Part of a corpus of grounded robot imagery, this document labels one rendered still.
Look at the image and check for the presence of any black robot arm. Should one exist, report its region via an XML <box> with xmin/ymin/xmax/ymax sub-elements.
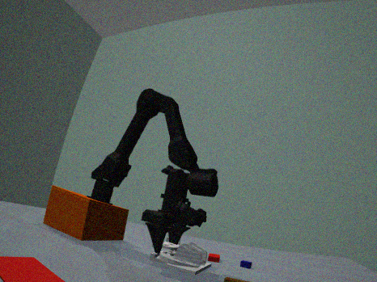
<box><xmin>87</xmin><ymin>88</ymin><xmax>218</xmax><ymax>227</ymax></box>

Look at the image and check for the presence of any white plate with two round holes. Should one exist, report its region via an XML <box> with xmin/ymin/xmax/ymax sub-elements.
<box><xmin>163</xmin><ymin>242</ymin><xmax>179</xmax><ymax>252</ymax></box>

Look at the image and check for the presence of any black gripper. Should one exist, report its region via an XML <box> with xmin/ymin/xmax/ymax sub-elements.
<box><xmin>142</xmin><ymin>190</ymin><xmax>194</xmax><ymax>254</ymax></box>

